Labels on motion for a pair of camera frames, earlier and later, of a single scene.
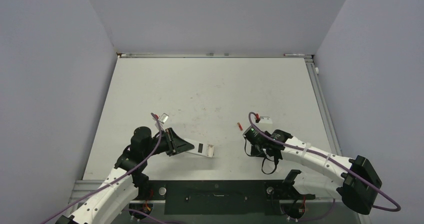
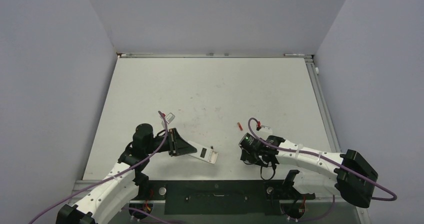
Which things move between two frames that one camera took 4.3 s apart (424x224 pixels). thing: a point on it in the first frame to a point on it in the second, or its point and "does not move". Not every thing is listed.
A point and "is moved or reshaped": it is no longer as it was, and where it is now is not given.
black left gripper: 175,144 does not move
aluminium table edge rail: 327,121 does not move
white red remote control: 204,149 is moved or reshaped
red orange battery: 240,126 does not move
